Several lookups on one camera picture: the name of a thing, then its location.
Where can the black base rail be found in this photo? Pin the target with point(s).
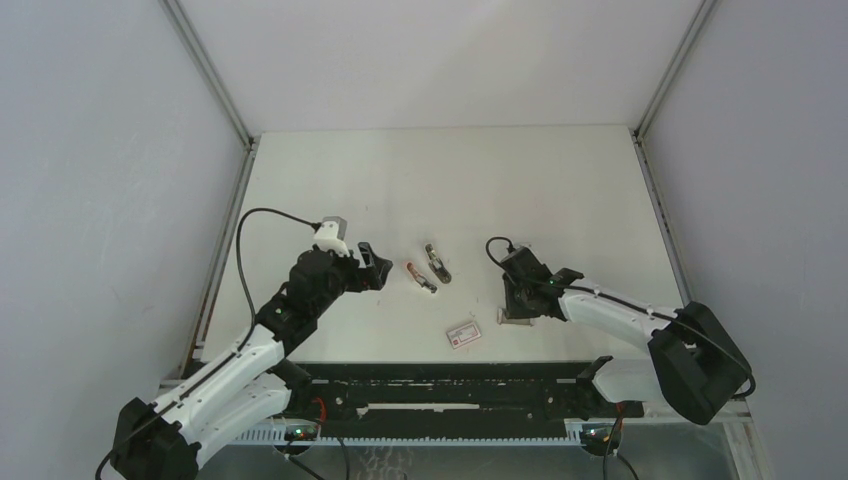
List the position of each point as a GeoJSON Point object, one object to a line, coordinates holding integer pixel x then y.
{"type": "Point", "coordinates": [473, 400]}

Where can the red white staple box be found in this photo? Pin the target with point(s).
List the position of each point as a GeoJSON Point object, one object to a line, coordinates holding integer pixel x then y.
{"type": "Point", "coordinates": [463, 334]}

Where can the right aluminium frame rail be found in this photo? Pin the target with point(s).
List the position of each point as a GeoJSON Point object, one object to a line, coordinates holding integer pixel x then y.
{"type": "Point", "coordinates": [687, 45]}

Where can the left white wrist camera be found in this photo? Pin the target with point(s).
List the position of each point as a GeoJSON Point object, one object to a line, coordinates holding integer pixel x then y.
{"type": "Point", "coordinates": [330, 236]}

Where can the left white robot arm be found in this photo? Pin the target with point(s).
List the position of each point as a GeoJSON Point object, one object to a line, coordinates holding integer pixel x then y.
{"type": "Point", "coordinates": [175, 435]}

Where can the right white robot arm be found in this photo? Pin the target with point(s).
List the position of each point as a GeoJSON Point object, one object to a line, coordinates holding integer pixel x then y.
{"type": "Point", "coordinates": [690, 362]}

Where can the aluminium frame rail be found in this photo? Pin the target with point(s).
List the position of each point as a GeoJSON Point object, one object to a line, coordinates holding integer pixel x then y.
{"type": "Point", "coordinates": [687, 45]}
{"type": "Point", "coordinates": [177, 14]}

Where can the left aluminium frame rail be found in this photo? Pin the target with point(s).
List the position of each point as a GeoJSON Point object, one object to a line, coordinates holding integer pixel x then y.
{"type": "Point", "coordinates": [177, 14]}

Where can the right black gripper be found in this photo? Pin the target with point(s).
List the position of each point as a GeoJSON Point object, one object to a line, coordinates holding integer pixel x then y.
{"type": "Point", "coordinates": [513, 310]}

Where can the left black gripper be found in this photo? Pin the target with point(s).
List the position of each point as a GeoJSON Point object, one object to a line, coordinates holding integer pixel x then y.
{"type": "Point", "coordinates": [376, 270]}

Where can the pink white mini stapler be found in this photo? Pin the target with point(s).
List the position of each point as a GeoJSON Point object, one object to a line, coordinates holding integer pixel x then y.
{"type": "Point", "coordinates": [420, 279]}

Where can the metal stapler magazine piece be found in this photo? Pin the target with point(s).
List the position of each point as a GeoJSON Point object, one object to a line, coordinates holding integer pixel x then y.
{"type": "Point", "coordinates": [437, 265]}

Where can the white slotted cable duct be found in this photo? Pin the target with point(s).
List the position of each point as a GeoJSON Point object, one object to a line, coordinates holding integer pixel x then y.
{"type": "Point", "coordinates": [276, 435]}

